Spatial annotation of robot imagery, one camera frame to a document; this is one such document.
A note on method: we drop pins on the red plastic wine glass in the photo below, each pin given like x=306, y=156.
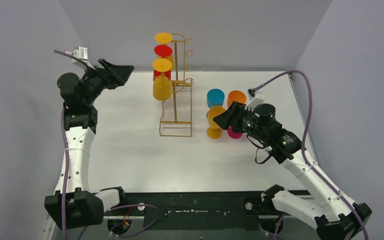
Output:
x=163, y=65

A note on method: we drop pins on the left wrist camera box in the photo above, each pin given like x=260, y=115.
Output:
x=81, y=52

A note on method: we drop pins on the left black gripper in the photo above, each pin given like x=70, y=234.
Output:
x=107, y=74

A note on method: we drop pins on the gold wire glass rack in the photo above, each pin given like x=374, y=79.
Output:
x=176, y=113

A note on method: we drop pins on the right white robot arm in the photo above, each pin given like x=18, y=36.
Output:
x=333, y=214

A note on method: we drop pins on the yellow wine glass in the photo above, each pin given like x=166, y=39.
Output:
x=161, y=88
x=214, y=131
x=163, y=37

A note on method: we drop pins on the blue plastic wine glass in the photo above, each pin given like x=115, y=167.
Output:
x=215, y=97

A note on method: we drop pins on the black base frame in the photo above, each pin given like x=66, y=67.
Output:
x=189, y=211

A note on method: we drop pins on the orange plastic wine glass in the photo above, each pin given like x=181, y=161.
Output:
x=236, y=96

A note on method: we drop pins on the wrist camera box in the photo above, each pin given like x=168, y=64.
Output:
x=256, y=98
x=81, y=52

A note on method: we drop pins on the yellow back wine glass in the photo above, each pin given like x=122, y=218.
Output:
x=163, y=37

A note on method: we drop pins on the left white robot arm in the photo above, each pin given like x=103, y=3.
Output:
x=72, y=204

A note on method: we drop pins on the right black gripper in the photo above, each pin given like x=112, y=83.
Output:
x=226, y=119

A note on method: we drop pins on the magenta plastic wine glass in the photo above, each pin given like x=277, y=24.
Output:
x=234, y=135

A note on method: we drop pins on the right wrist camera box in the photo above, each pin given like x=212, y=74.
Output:
x=256, y=98

